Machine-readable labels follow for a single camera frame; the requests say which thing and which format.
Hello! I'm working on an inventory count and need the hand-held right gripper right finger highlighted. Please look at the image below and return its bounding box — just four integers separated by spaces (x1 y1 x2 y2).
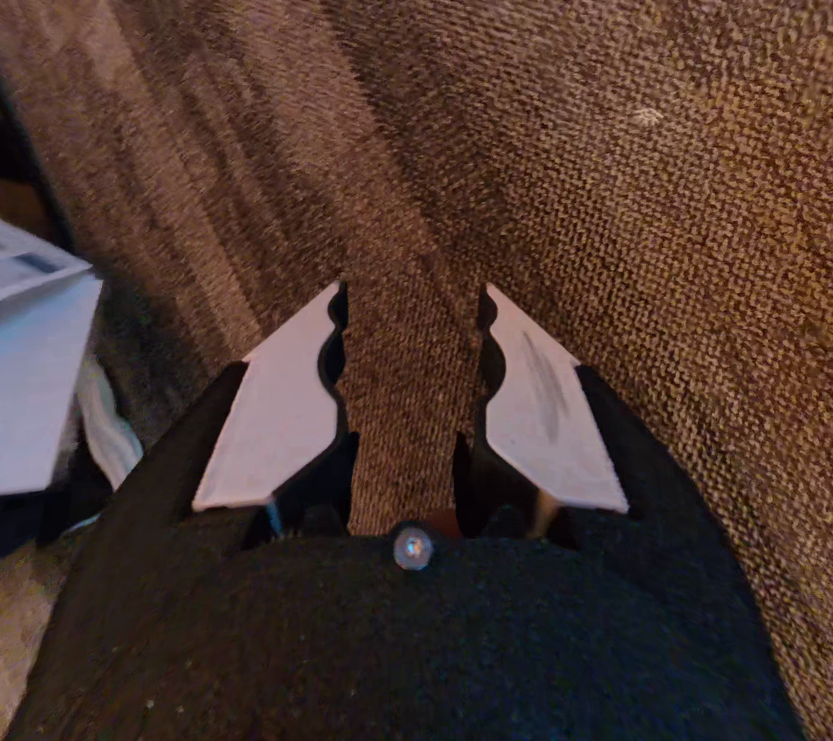
453 283 630 539

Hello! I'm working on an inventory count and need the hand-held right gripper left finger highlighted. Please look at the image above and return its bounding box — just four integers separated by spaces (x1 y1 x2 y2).
192 280 360 539

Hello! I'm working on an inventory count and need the white cloth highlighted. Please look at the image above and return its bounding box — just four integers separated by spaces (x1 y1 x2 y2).
77 357 144 491

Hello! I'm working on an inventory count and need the white box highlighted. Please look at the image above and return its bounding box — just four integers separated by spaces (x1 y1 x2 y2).
0 219 104 496

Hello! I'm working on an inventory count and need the dark furniture frame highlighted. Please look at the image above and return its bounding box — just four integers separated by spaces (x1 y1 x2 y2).
0 80 74 247

